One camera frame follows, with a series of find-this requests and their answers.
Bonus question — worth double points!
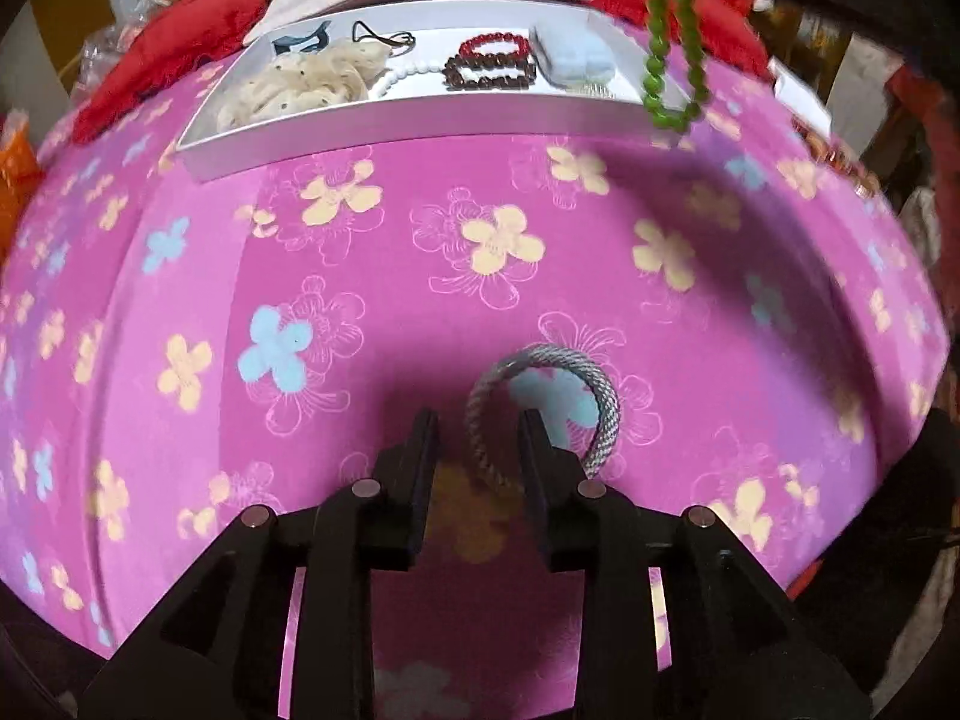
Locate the green bead bracelet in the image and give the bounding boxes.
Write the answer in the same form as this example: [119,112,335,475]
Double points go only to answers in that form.
[641,0,713,134]

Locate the silver twisted rope bracelet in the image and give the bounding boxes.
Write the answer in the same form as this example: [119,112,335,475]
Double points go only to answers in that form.
[462,341,625,496]

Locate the light blue fuzzy clip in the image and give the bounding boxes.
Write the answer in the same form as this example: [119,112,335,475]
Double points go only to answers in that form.
[529,21,617,88]

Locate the dark maroon bead bracelet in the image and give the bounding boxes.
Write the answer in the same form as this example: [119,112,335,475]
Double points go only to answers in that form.
[439,50,541,93]

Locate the red bead bracelet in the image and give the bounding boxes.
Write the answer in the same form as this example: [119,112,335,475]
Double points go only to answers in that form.
[455,31,534,62]

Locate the white pearl bead necklace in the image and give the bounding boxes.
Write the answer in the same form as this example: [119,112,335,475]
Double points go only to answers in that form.
[377,63,448,100]

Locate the pink flower hair tie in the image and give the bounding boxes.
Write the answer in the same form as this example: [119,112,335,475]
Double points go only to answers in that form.
[350,18,418,59]

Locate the cream dotted scrunchie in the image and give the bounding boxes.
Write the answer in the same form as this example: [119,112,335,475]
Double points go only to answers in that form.
[215,39,392,132]

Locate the blue hair claw clip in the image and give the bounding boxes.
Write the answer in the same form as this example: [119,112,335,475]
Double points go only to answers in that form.
[272,20,331,57]

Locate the white paper card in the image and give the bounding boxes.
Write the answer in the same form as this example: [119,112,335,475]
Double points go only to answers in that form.
[768,59,833,138]

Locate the snack packets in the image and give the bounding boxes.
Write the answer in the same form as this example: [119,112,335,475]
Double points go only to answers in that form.
[791,117,882,199]

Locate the pink floral bed sheet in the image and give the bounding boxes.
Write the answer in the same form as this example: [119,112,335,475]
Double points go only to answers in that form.
[2,64,957,718]

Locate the orange plastic basket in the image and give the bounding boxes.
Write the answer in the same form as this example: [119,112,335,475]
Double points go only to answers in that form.
[0,127,44,262]

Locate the white shallow box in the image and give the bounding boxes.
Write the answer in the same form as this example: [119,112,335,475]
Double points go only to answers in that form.
[176,0,659,182]

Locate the red frilled pillow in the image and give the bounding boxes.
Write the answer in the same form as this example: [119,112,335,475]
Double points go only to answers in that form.
[70,0,272,145]

